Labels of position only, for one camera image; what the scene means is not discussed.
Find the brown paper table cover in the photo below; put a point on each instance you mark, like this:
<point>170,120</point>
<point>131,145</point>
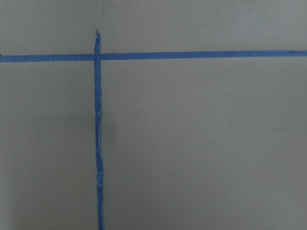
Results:
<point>187,144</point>

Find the vertical blue tape line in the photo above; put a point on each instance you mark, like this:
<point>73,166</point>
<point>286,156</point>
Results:
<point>98,113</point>

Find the horizontal blue tape line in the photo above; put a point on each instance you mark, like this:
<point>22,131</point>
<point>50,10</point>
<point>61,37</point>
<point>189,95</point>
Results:
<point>152,55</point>

